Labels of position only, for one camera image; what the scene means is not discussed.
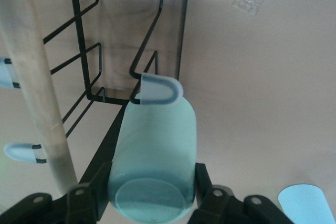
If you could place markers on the light blue plastic cup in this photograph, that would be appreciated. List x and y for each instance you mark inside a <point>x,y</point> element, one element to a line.
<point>307,205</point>

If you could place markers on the pale green plastic cup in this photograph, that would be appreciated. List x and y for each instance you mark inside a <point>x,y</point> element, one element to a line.
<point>155,155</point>

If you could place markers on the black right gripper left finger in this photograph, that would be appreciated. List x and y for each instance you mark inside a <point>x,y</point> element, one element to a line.
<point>86,200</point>

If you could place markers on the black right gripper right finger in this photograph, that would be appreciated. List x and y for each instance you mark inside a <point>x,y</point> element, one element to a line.
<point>220,208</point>

